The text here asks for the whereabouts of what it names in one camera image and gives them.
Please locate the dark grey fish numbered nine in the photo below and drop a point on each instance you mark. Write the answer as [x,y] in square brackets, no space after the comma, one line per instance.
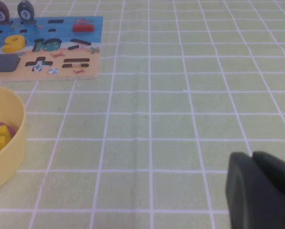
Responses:
[25,12]

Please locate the dark purple fish numbered eight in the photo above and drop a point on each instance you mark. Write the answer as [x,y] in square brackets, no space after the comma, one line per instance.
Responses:
[0,13]

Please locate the red minus bar piece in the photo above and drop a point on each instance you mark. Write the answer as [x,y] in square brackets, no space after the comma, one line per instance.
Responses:
[83,28]

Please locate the yellow number nine piece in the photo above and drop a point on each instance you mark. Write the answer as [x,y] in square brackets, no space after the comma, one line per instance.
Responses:
[13,45]

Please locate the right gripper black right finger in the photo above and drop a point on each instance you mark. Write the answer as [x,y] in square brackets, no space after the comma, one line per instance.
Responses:
[278,174]

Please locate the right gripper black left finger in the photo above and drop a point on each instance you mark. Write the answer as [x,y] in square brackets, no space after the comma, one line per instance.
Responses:
[242,190]

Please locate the green checked tablecloth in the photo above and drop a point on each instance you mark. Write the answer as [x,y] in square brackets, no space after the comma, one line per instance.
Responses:
[156,107]

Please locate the wooden number puzzle board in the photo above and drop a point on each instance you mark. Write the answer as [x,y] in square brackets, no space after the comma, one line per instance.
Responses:
[61,47]

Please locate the blue square wooden piece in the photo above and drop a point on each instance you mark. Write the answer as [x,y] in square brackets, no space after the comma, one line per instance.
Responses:
[3,62]

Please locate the yellow plastic bowl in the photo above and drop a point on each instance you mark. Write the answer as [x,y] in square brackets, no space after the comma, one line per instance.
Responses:
[15,148]

